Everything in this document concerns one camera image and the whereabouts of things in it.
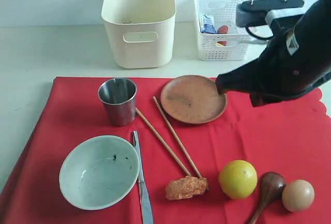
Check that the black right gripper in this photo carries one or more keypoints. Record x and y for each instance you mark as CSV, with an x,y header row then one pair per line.
x,y
290,67

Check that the red sausage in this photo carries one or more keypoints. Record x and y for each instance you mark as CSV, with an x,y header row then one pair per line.
x,y
223,30

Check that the blue white milk carton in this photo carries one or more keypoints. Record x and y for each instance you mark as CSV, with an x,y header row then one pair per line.
x,y
207,24

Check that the fried chicken piece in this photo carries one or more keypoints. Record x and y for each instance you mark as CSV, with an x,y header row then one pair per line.
x,y
186,188

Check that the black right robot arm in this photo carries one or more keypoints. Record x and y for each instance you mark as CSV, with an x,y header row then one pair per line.
x,y
283,25

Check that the white perforated plastic basket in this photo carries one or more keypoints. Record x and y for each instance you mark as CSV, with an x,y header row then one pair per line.
x,y
238,40

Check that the brown wooden plate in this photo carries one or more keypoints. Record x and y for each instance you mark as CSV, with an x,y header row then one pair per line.
x,y
193,99

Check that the right wooden chopstick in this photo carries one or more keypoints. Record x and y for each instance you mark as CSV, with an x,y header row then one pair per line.
x,y
177,138

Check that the wooden chopstick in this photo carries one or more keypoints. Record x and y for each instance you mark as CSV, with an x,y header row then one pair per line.
x,y
177,138
163,142

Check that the dark wooden spoon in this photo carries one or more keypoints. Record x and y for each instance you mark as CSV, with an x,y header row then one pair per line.
x,y
271,188

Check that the brown egg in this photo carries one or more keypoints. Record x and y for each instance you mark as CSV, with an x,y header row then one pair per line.
x,y
298,195

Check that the left wooden chopstick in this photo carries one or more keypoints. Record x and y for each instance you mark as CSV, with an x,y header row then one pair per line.
x,y
163,142

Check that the stainless steel cup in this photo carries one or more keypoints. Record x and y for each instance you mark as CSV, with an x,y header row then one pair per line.
x,y
118,96

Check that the cream plastic bin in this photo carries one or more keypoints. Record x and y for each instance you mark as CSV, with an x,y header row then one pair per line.
x,y
140,32

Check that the metal table knife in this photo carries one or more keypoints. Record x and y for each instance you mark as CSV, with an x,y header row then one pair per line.
x,y
146,207

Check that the pale green bowl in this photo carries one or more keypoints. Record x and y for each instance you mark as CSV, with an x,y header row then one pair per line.
x,y
99,172

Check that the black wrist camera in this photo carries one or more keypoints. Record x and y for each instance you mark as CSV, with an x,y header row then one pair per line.
x,y
253,13

